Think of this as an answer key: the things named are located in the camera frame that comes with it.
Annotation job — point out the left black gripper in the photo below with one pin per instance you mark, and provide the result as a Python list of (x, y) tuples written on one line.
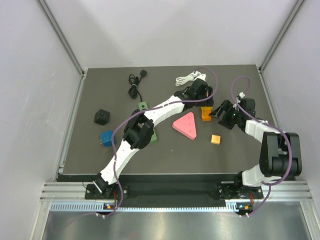
[(207, 100)]

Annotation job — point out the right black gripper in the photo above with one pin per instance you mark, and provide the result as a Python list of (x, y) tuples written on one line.
[(224, 106)]

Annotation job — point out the orange yellow cube socket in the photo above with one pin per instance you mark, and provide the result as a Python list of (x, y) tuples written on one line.
[(205, 113)]

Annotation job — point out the yellow plug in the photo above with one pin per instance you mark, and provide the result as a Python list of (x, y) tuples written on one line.
[(215, 139)]

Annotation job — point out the pink triangular socket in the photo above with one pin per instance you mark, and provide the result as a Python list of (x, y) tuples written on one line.
[(186, 126)]

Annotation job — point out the green power strip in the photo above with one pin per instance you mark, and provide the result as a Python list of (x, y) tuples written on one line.
[(143, 106)]

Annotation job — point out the blue cube plug adapter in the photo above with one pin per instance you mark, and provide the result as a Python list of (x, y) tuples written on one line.
[(106, 138)]

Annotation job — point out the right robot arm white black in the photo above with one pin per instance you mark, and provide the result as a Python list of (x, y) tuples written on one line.
[(280, 153)]

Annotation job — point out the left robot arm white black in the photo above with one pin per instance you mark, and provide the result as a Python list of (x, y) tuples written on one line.
[(139, 128)]

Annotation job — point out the black cube plug adapter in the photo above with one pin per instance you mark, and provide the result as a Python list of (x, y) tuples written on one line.
[(102, 117)]

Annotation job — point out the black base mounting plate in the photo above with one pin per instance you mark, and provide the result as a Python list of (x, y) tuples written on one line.
[(213, 190)]

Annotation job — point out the aluminium frame rail front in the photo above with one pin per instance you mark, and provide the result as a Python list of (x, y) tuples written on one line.
[(287, 191)]

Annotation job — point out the aluminium frame post right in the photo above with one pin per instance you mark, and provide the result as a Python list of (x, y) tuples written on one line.
[(298, 5)]

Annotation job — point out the aluminium frame post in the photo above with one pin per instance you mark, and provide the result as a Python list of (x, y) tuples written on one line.
[(298, 5), (60, 35)]

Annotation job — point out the aluminium frame post left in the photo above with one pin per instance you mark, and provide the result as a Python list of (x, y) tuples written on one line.
[(60, 35)]

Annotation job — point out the grey slotted cable duct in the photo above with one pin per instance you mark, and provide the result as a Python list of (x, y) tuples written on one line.
[(107, 207)]

